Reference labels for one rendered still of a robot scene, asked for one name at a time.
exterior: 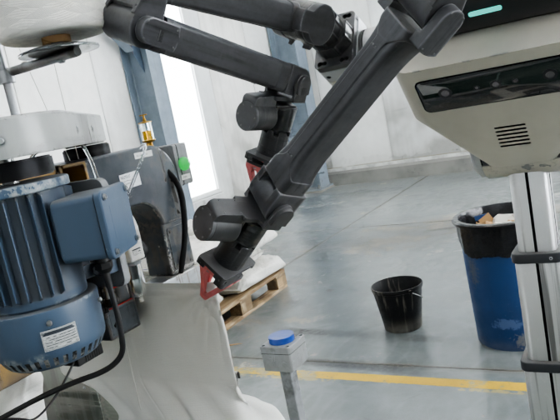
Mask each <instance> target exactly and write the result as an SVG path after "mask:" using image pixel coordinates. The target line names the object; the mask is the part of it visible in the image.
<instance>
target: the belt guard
mask: <svg viewBox="0 0 560 420"><path fill-rule="evenodd" d="M105 140H106V137H105V132H104V129H103V123H102V119H101V116H100V115H97V114H91V113H84V112H71V111H63V110H49V111H41V112H29V113H23V114H17V115H12V116H6V117H0V161H2V160H6V159H10V158H20V157H24V156H28V155H32V154H36V153H45V152H50V151H54V150H58V149H63V148H66V149H69V148H75V146H76V148H78V147H81V146H80V145H83V144H84V145H85V146H87V145H91V144H95V143H103V142H104V141H105Z"/></svg>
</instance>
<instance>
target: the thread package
mask: <svg viewBox="0 0 560 420"><path fill-rule="evenodd" d="M105 5H106V4H105V0H0V44H1V45H3V46H4V47H9V48H37V47H41V46H43V45H48V44H51V43H56V42H71V41H80V40H83V39H87V38H92V37H95V36H97V35H100V34H102V33H104V31H103V25H104V20H103V9H104V7H105Z"/></svg>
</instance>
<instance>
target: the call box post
mask: <svg viewBox="0 0 560 420"><path fill-rule="evenodd" d="M280 375H281V379H282V387H283V391H284V395H285V399H286V404H287V411H288V416H289V420H307V419H306V415H305V411H304V406H303V399H302V394H301V390H300V386H299V381H298V374H297V370H296V371H294V372H280Z"/></svg>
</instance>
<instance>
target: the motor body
mask: <svg viewBox="0 0 560 420"><path fill-rule="evenodd" d="M68 183H70V180H69V176H68V174H67V173H60V174H54V175H49V176H45V177H36V178H32V179H28V180H23V181H20V183H16V184H12V185H7V186H3V185H0V364H2V365H3V366H4V367H5V368H6V369H7V370H9V371H11V372H14V373H37V372H42V371H46V370H50V369H54V368H59V367H61V366H64V365H66V364H69V363H72V362H74V361H77V360H78V359H80V358H83V357H85V356H86V355H88V354H89V353H90V352H92V351H93V350H94V349H95V348H96V347H97V346H98V345H99V344H100V343H101V341H102V340H103V335H104V333H105V330H106V325H105V320H104V316H103V310H102V305H101V301H102V300H103V299H102V298H101V297H99V294H98V287H97V285H96V284H94V283H91V282H87V280H86V277H85V273H84V270H83V265H86V264H89V263H90V261H87V262H77V263H71V264H66V263H65V262H64V261H63V259H62V258H61V257H60V255H59V252H58V246H57V243H56V239H55V236H54V232H53V226H52V223H51V220H50V217H49V209H50V204H51V202H52V201H55V200H57V199H59V198H64V197H66V196H68V195H71V194H73V190H72V186H70V185H66V184H68Z"/></svg>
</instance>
